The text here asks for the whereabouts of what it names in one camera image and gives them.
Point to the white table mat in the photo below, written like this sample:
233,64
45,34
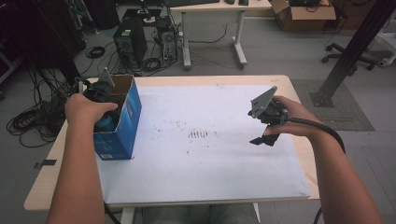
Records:
202,174

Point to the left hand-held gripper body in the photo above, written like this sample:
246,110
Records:
99,88

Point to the grey floor mat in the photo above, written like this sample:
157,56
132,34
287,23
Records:
355,115

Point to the blue cardboard box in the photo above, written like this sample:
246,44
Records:
124,133

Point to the open brown cardboard box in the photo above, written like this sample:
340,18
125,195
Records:
306,17

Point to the small open computer case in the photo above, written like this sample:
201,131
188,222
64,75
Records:
167,39

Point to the person's left hand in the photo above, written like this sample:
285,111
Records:
84,110

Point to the black keyboard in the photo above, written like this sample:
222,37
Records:
190,2

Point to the black computer tower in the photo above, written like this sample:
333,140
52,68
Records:
130,43

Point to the white table leg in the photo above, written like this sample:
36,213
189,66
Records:
256,213
127,216

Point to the black office chair base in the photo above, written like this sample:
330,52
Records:
345,54

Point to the person's legs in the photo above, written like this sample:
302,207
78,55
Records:
199,215

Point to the white-legged wooden desk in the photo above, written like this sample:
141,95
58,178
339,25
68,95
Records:
218,4

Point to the person's right hand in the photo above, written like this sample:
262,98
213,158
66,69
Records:
299,121

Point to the black tape piece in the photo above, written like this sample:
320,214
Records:
46,163

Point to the black metal stand post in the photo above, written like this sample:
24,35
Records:
358,43

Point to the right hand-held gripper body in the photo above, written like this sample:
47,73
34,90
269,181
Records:
269,109

